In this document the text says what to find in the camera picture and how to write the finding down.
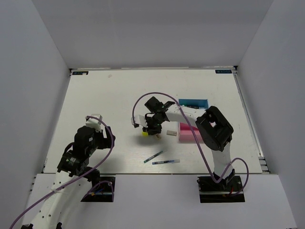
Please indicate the left corner label sticker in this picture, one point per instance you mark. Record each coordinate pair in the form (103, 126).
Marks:
(80, 73)

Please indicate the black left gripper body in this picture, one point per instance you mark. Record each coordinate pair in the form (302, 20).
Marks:
(100, 141)

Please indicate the blue gel pen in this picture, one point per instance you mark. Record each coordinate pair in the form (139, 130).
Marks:
(166, 162)

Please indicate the corner label sticker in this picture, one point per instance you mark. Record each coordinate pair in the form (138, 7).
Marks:
(223, 71)
(80, 73)

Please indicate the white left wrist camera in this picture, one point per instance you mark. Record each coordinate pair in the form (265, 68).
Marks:
(94, 123)

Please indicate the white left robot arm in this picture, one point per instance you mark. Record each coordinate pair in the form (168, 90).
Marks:
(74, 180)

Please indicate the grey wrapped eraser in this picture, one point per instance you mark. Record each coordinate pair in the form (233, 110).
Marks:
(171, 133)

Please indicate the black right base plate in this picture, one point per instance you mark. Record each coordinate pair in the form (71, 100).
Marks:
(210, 192)

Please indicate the green gel pen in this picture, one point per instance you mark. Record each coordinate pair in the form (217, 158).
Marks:
(154, 156)

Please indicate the right corner label sticker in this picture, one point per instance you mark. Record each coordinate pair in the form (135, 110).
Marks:
(223, 71)

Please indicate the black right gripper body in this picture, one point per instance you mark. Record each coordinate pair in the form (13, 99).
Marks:
(154, 123)

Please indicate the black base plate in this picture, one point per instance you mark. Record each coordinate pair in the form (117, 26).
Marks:
(210, 192)
(102, 190)

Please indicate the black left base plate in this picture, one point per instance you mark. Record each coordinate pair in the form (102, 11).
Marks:
(102, 190)

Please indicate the three-compartment colour container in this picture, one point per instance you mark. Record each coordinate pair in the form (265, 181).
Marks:
(184, 132)

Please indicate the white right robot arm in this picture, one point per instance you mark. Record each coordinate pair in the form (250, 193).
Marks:
(215, 131)

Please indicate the green cap highlighter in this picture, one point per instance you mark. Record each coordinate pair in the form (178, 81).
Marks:
(191, 106)

